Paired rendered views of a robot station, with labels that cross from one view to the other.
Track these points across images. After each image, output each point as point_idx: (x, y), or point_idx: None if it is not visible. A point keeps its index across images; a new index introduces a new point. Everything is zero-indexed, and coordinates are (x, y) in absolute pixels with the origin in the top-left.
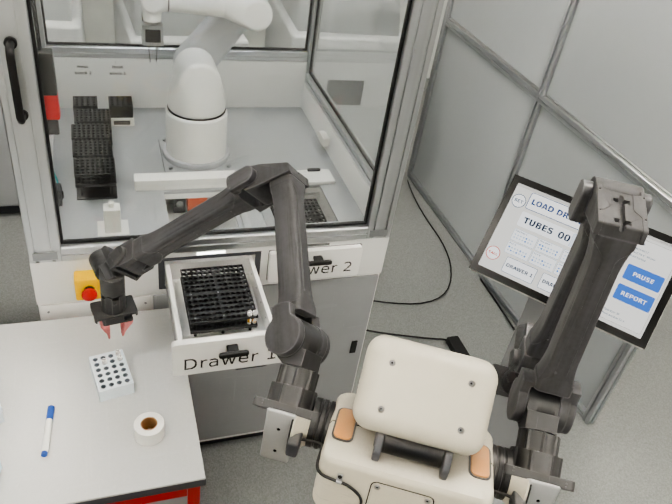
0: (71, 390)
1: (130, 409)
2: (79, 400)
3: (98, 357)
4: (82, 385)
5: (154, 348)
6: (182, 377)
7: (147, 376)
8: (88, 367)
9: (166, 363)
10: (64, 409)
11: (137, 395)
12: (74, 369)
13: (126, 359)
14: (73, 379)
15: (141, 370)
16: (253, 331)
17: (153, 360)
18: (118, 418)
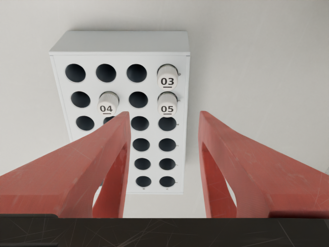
0: (13, 106)
1: (158, 197)
2: (39, 142)
3: (88, 66)
4: (44, 99)
5: (317, 17)
6: (319, 158)
7: (234, 127)
8: (61, 31)
9: (311, 99)
10: (3, 155)
11: (186, 171)
12: (11, 24)
13: (198, 38)
14: (13, 67)
15: (227, 101)
16: None
17: (281, 74)
18: (128, 207)
